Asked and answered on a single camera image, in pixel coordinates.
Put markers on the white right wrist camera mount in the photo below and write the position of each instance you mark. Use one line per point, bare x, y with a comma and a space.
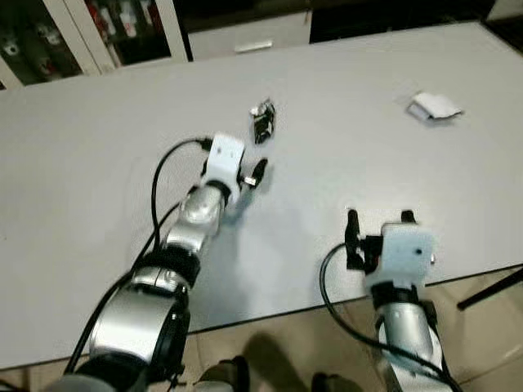
404, 253

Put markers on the white glass door cabinet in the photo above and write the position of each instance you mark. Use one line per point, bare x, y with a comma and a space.
73, 37

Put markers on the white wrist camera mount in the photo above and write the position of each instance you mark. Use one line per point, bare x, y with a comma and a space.
404, 253
225, 159

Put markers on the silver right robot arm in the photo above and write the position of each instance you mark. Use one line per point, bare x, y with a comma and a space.
404, 327

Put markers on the silver black wrapper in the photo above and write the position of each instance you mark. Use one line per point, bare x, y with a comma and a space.
263, 122

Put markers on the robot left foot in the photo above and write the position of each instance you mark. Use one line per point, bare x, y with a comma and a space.
225, 377

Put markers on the white drawer unit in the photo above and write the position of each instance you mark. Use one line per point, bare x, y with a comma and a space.
278, 31

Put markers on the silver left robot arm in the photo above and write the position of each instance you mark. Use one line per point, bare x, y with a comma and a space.
135, 322

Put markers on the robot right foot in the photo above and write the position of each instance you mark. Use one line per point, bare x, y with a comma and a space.
327, 384

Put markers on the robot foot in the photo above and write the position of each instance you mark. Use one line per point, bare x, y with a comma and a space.
225, 377
327, 384

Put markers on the black metal leg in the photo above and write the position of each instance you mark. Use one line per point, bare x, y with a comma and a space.
490, 290

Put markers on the dark cabinet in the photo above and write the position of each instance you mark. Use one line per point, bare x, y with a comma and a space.
392, 16

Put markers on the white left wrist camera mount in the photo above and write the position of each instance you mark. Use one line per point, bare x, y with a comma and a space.
225, 159

